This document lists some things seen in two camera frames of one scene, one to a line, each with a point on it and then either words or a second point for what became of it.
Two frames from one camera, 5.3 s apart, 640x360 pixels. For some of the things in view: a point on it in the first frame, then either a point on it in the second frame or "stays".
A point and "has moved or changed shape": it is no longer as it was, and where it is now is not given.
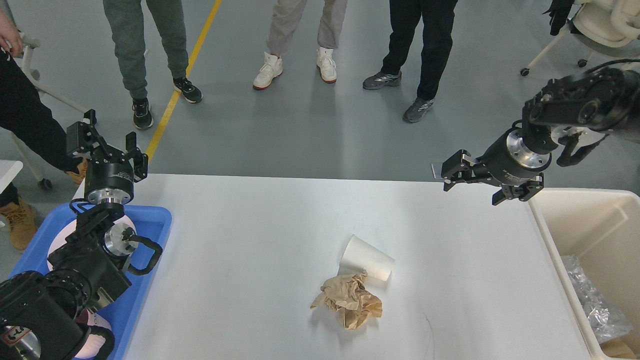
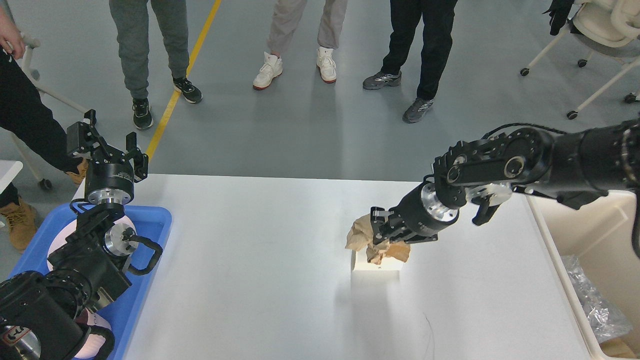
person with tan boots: [24, 108] stays
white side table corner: [9, 170] stays
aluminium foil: [606, 321] stays
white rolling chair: [608, 23] stays
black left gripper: [106, 183] stays
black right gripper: [507, 160] -> [416, 219]
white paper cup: [359, 255] has moved or changed shape
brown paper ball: [350, 294] -> [360, 237]
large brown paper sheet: [620, 347] stays
